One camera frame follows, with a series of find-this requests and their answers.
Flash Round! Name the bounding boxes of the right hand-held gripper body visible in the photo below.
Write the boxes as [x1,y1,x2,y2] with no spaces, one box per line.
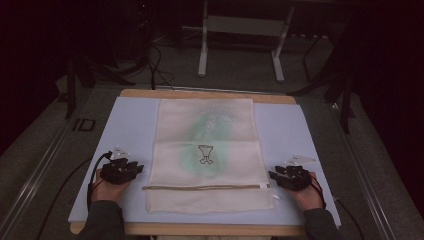
[280,154,317,192]

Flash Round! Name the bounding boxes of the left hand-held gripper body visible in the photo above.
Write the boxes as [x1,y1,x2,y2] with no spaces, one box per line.
[99,146,135,185]

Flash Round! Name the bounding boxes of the green cloth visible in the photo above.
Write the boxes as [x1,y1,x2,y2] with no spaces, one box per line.
[180,109,232,177]

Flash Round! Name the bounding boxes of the white metal stand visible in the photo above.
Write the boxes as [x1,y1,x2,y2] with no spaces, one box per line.
[197,0,296,83]

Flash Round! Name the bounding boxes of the black tripod stand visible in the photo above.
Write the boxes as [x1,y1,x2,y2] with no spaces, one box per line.
[64,54,136,120]
[288,33,357,135]

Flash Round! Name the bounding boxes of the metal floor rail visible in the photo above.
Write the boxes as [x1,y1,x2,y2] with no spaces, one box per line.
[0,113,79,240]
[329,102,398,240]

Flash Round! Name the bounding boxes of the light blue mat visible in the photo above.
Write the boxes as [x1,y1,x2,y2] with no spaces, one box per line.
[67,96,342,228]

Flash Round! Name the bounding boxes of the white mesh laundry bag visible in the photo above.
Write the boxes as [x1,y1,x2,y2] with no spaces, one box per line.
[142,97,276,215]

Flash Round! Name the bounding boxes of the person's right hand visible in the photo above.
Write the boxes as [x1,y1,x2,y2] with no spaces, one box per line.
[289,171,327,212]

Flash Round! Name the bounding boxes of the person's left hand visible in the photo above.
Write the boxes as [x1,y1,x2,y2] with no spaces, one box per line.
[91,169,131,203]

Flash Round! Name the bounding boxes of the black floor cables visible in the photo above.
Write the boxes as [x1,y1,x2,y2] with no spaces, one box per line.
[145,42,176,91]

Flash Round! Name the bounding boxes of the thin black cable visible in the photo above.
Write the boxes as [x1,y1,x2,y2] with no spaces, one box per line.
[331,195,367,240]
[34,156,96,240]

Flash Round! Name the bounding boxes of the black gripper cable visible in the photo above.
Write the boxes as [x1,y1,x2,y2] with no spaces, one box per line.
[86,151,114,211]
[310,175,327,210]

